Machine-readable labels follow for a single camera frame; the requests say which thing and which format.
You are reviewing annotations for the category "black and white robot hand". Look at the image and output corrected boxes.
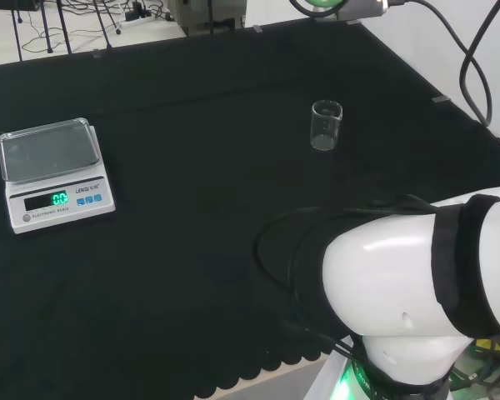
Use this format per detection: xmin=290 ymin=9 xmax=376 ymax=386
xmin=289 ymin=0 xmax=348 ymax=20

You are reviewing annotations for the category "clear glass beaker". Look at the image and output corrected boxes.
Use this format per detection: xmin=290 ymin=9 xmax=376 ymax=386
xmin=310 ymin=99 xmax=344 ymax=152

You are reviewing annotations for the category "grey equipment box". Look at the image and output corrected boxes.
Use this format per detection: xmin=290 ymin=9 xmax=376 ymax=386
xmin=169 ymin=0 xmax=248 ymax=38

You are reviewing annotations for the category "white power strip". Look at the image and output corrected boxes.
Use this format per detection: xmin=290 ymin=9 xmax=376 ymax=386
xmin=119 ymin=8 xmax=156 ymax=29

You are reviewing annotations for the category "black bench cloth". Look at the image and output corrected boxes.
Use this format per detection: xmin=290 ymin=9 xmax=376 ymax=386
xmin=0 ymin=16 xmax=500 ymax=400

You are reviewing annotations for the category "black tripod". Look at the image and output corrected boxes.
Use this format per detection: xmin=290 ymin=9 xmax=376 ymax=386
xmin=10 ymin=0 xmax=114 ymax=63

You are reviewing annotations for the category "white electronic balance steel pan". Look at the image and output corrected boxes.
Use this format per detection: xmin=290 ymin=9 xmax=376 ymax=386
xmin=0 ymin=117 xmax=117 ymax=235

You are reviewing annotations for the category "black camera cable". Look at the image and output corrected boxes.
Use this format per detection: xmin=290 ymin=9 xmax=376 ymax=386
xmin=382 ymin=0 xmax=500 ymax=128

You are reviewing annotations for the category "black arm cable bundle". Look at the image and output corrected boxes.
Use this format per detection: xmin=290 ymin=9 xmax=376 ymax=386
xmin=252 ymin=194 xmax=438 ymax=370

